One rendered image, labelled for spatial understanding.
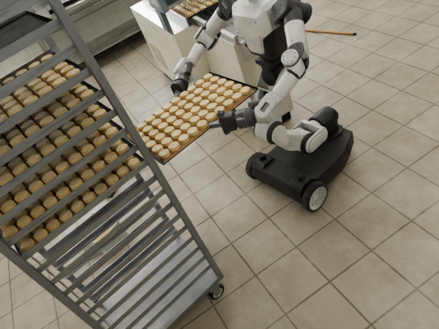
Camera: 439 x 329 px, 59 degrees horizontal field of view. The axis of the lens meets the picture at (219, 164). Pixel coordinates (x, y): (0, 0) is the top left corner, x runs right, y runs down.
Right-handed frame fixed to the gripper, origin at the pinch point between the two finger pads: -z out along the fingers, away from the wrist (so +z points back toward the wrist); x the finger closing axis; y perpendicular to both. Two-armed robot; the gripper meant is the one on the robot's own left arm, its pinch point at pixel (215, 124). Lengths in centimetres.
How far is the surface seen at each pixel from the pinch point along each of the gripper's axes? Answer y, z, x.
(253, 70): -111, 5, -39
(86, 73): 28, -27, 52
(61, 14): 28, -23, 72
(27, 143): 49, -47, 43
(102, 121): 31, -30, 34
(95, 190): 39, -46, 8
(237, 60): -107, -3, -26
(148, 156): 27.8, -22.5, 10.8
